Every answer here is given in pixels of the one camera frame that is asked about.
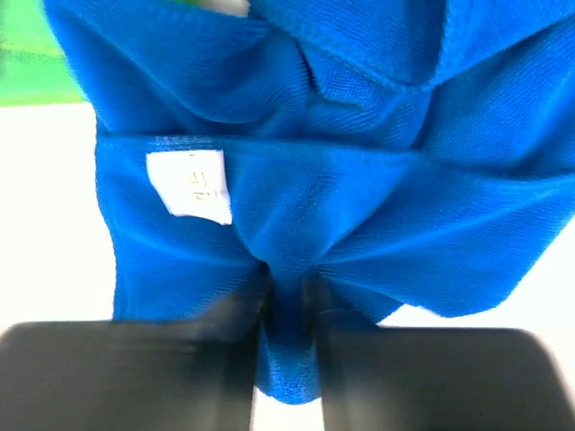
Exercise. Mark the blue microfiber towel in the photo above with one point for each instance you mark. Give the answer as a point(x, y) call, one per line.
point(399, 152)

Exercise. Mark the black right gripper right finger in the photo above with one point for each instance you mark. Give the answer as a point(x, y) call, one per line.
point(392, 378)

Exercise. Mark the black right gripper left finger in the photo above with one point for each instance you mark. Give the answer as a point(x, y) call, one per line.
point(136, 375)

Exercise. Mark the green microfiber towel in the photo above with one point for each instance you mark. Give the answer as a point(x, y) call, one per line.
point(33, 67)

